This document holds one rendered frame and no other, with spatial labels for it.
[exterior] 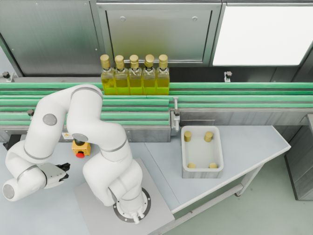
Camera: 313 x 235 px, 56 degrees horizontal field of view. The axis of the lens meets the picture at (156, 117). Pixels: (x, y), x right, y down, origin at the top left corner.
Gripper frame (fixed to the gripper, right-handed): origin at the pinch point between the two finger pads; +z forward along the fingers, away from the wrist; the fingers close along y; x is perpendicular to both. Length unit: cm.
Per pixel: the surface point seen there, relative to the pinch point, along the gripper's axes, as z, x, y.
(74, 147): 9.6, 5.2, -4.3
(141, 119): 18.2, 28.1, 17.5
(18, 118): -1.4, 9.8, -28.0
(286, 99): 45, 58, 69
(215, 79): 55, 54, 35
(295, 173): 111, 14, 100
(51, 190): 1.1, -14.0, -3.7
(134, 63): 9, 50, 10
